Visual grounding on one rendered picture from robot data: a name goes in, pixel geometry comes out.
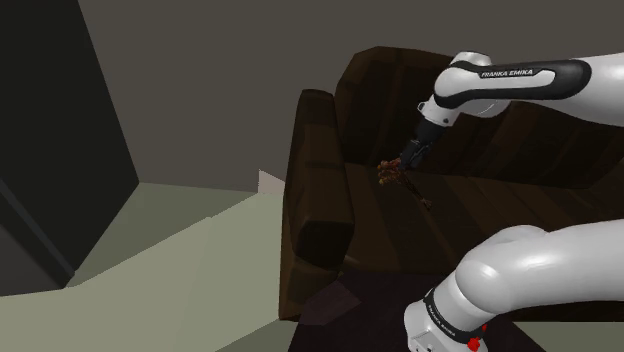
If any dark robot stand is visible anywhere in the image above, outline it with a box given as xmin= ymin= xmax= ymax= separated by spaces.
xmin=287 ymin=270 xmax=547 ymax=352

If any dark brown sofa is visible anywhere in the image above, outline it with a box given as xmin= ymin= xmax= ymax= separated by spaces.
xmin=277 ymin=46 xmax=624 ymax=323

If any dried orange flower bouquet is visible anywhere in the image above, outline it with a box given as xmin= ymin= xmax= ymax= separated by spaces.
xmin=376 ymin=158 xmax=433 ymax=211

